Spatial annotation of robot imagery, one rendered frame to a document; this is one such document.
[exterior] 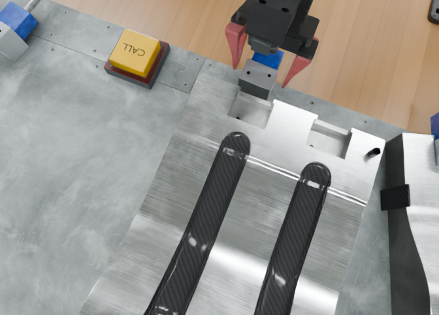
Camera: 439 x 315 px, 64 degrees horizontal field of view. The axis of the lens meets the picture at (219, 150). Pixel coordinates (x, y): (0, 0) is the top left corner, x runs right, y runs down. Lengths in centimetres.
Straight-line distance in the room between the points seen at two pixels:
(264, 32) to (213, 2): 28
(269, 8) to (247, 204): 23
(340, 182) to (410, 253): 13
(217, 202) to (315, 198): 12
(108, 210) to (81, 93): 20
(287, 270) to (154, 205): 18
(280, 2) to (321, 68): 24
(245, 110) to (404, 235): 27
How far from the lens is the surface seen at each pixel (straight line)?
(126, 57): 58
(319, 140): 50
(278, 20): 39
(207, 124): 46
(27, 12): 68
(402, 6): 74
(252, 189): 45
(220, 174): 45
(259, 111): 50
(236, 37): 49
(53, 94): 64
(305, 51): 48
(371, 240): 57
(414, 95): 66
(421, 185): 55
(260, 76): 53
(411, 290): 53
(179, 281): 43
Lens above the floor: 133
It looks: 75 degrees down
